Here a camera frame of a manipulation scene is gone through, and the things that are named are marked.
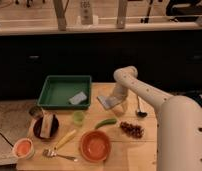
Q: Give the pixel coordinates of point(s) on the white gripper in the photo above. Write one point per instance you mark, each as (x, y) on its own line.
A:
(118, 95)

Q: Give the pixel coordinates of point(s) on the grey blue towel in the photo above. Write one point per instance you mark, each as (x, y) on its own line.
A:
(106, 102)

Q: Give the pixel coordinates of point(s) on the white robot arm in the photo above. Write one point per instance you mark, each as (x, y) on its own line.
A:
(179, 123)

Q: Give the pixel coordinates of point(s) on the red bowl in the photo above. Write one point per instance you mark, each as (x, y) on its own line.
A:
(95, 146)

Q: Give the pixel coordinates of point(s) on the wooden block in bowl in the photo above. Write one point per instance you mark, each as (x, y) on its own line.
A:
(47, 126)

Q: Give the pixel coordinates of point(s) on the dark brown bowl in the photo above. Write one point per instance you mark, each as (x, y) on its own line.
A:
(38, 125)

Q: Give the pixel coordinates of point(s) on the bunch of dark grapes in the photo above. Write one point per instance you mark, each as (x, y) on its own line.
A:
(134, 131)

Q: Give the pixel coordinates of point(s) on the wooden cutting board table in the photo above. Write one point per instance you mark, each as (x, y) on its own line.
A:
(127, 153)

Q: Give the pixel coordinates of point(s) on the grey sponge in tray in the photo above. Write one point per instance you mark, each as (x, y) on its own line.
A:
(78, 98)

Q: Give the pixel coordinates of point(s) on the small green cup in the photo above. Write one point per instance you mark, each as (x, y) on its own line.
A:
(78, 118)

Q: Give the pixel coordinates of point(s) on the green plastic tray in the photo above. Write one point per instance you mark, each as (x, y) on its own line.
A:
(57, 91)

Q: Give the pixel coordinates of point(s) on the small metal can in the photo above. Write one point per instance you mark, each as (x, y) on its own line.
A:
(36, 112)

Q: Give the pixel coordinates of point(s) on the silver fork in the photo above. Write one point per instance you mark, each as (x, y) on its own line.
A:
(51, 153)

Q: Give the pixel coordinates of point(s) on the orange cup with white rim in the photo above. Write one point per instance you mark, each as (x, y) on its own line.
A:
(23, 149)

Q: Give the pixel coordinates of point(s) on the black ladle with white handle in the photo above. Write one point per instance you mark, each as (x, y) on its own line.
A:
(139, 112)

